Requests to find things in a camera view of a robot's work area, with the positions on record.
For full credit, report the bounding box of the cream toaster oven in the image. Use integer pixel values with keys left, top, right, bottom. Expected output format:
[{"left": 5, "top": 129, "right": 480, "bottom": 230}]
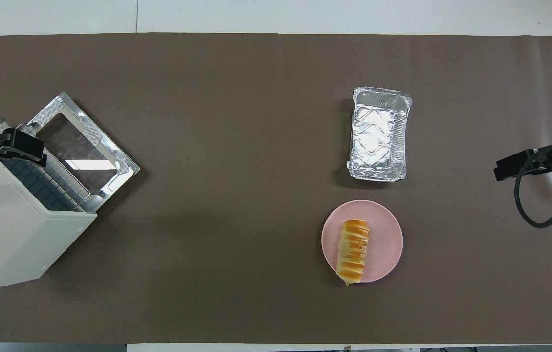
[{"left": 0, "top": 110, "right": 98, "bottom": 293}]

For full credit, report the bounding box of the glass oven door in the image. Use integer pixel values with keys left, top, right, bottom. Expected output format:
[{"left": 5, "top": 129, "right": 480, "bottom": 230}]
[{"left": 26, "top": 92, "right": 141, "bottom": 213}]

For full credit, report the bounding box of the pink round plate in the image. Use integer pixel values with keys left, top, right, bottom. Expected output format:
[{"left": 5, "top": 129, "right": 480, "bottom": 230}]
[{"left": 321, "top": 199, "right": 403, "bottom": 284}]

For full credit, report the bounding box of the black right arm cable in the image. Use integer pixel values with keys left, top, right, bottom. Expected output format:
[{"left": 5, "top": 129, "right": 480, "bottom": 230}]
[{"left": 514, "top": 146, "right": 552, "bottom": 228}]

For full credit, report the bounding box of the sliced golden bread loaf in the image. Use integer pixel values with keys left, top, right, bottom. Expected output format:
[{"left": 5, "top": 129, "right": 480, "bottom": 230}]
[{"left": 335, "top": 219, "right": 370, "bottom": 286}]

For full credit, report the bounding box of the brown table mat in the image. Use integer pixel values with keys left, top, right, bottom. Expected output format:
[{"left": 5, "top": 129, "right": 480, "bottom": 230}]
[{"left": 0, "top": 33, "right": 552, "bottom": 344}]

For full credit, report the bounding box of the oven wire rack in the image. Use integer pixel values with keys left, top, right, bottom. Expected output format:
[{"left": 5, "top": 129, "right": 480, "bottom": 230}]
[{"left": 2, "top": 142, "right": 96, "bottom": 213}]

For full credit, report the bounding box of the aluminium foil tray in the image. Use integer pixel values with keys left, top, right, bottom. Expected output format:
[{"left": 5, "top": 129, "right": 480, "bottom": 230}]
[{"left": 347, "top": 87, "right": 412, "bottom": 183}]

